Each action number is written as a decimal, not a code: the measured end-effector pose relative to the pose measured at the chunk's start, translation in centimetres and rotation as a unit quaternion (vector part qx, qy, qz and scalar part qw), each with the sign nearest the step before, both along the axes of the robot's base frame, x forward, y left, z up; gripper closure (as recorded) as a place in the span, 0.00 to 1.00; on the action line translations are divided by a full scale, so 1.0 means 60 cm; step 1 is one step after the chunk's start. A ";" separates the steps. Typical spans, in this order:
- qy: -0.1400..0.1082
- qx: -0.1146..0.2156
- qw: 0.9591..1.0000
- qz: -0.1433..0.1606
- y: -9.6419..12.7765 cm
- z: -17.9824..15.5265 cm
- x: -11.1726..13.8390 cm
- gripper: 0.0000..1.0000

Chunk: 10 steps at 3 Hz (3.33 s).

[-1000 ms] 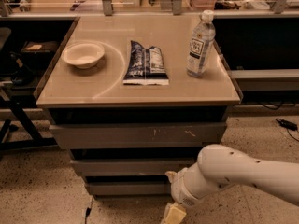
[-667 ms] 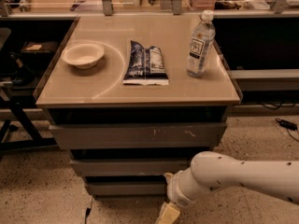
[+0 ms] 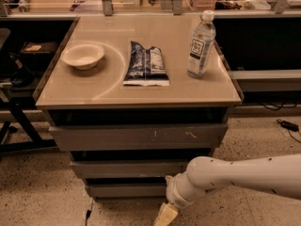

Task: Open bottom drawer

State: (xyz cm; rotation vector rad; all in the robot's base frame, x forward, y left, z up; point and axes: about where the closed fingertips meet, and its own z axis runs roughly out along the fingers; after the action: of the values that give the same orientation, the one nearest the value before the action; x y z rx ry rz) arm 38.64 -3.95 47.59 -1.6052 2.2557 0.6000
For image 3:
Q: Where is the grey bottom drawer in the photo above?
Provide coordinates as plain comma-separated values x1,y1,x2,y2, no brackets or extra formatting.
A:
85,183,166,198

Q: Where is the grey drawer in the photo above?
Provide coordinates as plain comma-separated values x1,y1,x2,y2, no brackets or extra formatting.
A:
85,183,166,198
49,123,228,151
71,160,188,179

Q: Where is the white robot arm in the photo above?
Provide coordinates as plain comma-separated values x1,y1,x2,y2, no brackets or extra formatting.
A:
153,154,301,226

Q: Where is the grey middle drawer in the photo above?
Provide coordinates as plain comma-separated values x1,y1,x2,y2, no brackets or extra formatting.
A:
71,160,188,179

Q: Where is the grey top drawer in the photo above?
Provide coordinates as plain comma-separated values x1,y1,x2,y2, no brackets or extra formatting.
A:
49,123,228,151

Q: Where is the grey drawer cabinet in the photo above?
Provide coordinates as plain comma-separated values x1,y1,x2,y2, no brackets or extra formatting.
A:
36,15,241,201

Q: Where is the black power adapter on floor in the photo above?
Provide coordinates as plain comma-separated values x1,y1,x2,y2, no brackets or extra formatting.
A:
277,120,299,132

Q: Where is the blue chip bag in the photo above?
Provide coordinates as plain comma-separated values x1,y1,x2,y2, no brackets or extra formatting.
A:
123,41,169,87

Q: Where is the white bowl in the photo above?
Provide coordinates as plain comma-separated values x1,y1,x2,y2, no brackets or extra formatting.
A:
60,43,104,70

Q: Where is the clear water bottle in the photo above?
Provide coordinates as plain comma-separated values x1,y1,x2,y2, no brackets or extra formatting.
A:
187,10,216,78

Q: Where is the black cable on floor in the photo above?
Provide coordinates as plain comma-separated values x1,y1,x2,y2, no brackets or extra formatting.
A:
83,198,95,226

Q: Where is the black table frame left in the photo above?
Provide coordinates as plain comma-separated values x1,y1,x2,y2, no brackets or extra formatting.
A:
0,92,57,157

